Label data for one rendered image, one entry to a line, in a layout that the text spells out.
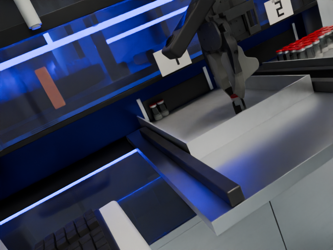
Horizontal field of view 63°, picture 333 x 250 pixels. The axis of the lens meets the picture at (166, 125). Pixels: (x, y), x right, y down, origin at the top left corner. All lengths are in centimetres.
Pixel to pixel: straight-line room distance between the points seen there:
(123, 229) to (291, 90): 38
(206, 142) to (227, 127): 4
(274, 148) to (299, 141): 3
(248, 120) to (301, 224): 64
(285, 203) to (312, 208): 12
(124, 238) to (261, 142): 27
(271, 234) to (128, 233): 59
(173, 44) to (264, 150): 21
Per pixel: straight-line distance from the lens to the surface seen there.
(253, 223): 92
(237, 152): 42
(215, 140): 45
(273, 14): 85
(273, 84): 62
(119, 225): 53
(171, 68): 68
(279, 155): 39
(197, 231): 83
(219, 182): 33
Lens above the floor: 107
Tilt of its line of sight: 17 degrees down
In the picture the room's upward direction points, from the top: 24 degrees counter-clockwise
